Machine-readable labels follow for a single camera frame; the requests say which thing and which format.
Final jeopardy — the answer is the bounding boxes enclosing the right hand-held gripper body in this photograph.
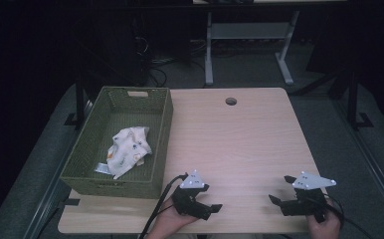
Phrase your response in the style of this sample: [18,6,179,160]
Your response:
[279,170,337,223]

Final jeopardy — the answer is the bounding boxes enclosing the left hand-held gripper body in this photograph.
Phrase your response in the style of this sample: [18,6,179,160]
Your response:
[171,169,213,221]

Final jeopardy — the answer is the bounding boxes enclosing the white printed cloth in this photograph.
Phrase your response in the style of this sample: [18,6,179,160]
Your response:
[95,125,153,180]

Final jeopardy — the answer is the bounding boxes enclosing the green woven basket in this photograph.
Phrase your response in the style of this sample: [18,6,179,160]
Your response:
[60,86,174,200]

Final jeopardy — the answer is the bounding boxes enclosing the person's left hand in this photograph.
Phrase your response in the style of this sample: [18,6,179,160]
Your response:
[145,197,198,239]

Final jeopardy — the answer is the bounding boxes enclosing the person's right hand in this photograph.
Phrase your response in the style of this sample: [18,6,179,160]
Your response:
[306,198,342,239]

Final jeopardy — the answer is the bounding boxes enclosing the black metal stand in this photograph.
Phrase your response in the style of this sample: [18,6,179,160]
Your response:
[64,79,89,129]
[346,70,374,131]

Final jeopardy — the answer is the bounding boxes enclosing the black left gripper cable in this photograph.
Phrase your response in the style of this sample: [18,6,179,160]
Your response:
[138,172,189,239]

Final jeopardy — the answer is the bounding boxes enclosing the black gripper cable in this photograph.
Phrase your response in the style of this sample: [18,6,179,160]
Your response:
[323,193,375,239]
[138,172,189,239]

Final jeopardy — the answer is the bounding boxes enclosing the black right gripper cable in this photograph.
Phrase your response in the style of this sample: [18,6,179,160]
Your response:
[323,193,375,239]

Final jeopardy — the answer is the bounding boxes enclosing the metal floor rail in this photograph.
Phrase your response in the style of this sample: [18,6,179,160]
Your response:
[23,99,94,239]
[332,99,384,231]

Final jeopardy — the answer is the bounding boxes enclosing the bundle of floor cables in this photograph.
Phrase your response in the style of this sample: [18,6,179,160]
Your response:
[144,56,194,88]

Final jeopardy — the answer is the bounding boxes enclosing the white metal desk frame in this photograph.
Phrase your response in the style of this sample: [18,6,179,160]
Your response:
[204,10,301,87]

